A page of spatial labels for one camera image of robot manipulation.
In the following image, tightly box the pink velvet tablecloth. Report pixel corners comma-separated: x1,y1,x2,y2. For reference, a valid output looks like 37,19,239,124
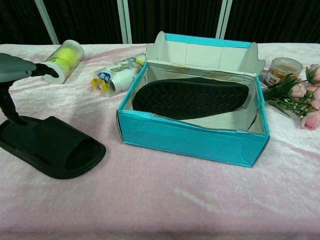
0,42,320,240

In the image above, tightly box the black pleated curtain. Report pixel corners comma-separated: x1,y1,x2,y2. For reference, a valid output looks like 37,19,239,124
0,0,320,45

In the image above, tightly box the clear jar with orange contents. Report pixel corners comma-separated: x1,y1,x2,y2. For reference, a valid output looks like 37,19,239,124
264,57,304,87

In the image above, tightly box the clear plastic ball tube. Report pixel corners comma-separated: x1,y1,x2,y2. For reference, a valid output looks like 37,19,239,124
42,39,85,85

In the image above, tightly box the yellow tennis ball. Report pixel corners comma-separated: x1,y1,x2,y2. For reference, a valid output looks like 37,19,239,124
54,47,77,64
56,59,72,76

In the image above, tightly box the grey and black left robot hand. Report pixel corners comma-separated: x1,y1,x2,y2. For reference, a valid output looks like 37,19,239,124
0,52,60,126

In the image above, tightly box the white tissue pack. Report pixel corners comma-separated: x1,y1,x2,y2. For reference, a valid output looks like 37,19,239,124
91,52,147,97

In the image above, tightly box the white double frame post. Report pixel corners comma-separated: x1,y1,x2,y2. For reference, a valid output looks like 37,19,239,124
116,0,133,44
215,0,234,40

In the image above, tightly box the white slanted frame post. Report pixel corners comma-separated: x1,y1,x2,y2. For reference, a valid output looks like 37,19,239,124
34,0,60,45

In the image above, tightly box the black slide sandal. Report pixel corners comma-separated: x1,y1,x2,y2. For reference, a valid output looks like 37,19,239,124
0,115,107,180
131,76,250,121

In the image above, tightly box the pink artificial rose bouquet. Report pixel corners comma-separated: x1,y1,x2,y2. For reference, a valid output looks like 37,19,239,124
261,63,320,130

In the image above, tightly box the blue cardboard shoe box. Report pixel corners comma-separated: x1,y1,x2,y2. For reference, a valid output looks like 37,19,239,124
116,30,271,168

